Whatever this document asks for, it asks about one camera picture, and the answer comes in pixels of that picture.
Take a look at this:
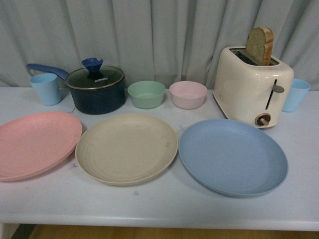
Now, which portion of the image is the light blue cup left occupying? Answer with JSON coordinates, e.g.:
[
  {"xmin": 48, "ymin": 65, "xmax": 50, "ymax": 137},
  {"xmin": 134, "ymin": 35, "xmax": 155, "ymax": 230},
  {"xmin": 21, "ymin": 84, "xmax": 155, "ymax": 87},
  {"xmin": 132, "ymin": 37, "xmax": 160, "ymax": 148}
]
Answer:
[{"xmin": 29, "ymin": 73, "xmax": 61, "ymax": 106}]

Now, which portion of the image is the pink plate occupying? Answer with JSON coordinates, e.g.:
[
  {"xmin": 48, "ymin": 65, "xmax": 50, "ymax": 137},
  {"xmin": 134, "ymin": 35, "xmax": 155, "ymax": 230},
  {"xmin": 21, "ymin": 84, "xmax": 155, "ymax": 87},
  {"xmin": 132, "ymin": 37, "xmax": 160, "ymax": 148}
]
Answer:
[{"xmin": 0, "ymin": 112, "xmax": 82, "ymax": 182}]

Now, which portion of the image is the pink bowl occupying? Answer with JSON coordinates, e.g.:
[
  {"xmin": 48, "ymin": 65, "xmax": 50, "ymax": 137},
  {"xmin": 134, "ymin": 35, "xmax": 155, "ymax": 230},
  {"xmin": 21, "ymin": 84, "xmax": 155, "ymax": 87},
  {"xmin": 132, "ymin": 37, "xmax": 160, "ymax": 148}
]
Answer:
[{"xmin": 169, "ymin": 81, "xmax": 208, "ymax": 110}]

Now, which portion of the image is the cream toaster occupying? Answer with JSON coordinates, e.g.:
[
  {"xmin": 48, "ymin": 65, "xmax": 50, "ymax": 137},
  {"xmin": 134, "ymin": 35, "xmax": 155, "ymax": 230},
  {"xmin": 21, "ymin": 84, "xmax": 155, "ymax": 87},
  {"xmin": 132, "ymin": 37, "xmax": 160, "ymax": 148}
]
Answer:
[{"xmin": 213, "ymin": 47, "xmax": 294, "ymax": 128}]

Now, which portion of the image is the green bowl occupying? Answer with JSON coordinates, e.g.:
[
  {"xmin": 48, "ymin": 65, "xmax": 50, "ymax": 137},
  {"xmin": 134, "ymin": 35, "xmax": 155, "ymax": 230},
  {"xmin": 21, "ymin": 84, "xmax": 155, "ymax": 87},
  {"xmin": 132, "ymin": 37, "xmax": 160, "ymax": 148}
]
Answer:
[{"xmin": 128, "ymin": 81, "xmax": 166, "ymax": 109}]

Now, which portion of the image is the light blue cup right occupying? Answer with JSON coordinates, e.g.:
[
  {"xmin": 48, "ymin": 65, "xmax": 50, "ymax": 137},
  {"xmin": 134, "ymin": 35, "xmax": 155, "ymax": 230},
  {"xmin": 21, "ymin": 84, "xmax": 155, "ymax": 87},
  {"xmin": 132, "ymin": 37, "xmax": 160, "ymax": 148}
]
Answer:
[{"xmin": 282, "ymin": 79, "xmax": 311, "ymax": 113}]

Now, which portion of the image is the grey curtain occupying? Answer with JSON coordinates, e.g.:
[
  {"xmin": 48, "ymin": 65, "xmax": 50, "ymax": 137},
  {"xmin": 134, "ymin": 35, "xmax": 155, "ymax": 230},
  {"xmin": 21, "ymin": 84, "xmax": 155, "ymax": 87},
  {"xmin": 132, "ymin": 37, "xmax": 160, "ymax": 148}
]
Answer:
[{"xmin": 0, "ymin": 0, "xmax": 319, "ymax": 91}]

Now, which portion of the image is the blue plate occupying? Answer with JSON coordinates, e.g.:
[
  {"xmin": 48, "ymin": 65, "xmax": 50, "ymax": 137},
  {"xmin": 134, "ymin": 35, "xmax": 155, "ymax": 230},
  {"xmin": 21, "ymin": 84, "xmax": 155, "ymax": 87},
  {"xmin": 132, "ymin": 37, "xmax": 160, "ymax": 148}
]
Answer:
[{"xmin": 178, "ymin": 119, "xmax": 289, "ymax": 197}]

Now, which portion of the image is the dark blue saucepan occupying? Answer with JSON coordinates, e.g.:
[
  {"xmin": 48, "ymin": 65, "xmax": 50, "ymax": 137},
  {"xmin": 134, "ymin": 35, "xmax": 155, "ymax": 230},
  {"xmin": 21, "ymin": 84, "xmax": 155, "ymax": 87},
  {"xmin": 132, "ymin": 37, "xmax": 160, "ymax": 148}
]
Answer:
[{"xmin": 27, "ymin": 64, "xmax": 126, "ymax": 115}]

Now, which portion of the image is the glass pot lid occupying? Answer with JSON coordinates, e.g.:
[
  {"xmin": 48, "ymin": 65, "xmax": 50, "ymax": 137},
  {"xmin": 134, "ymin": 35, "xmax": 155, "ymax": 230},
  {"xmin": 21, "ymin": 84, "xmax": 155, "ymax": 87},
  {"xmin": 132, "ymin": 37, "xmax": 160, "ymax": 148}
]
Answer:
[{"xmin": 66, "ymin": 58, "xmax": 124, "ymax": 90}]

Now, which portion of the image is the beige plate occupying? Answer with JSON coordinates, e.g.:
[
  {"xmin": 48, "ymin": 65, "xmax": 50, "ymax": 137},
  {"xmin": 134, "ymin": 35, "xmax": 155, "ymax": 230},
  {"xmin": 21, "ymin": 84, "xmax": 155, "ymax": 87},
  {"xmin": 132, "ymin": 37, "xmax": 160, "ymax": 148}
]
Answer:
[{"xmin": 75, "ymin": 114, "xmax": 178, "ymax": 186}]

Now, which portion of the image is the light blue cup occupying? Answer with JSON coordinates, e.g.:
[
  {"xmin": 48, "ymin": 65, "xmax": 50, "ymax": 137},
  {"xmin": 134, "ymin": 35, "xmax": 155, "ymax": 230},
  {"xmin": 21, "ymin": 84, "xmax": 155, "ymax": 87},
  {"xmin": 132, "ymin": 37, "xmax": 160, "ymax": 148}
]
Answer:
[
  {"xmin": 29, "ymin": 73, "xmax": 61, "ymax": 106},
  {"xmin": 282, "ymin": 79, "xmax": 311, "ymax": 113}
]

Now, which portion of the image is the bread slice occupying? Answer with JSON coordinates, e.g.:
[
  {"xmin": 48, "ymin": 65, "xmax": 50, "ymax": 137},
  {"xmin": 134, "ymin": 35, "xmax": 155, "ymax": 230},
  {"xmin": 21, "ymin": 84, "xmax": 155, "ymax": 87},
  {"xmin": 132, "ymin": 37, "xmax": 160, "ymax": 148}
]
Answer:
[{"xmin": 246, "ymin": 26, "xmax": 274, "ymax": 66}]

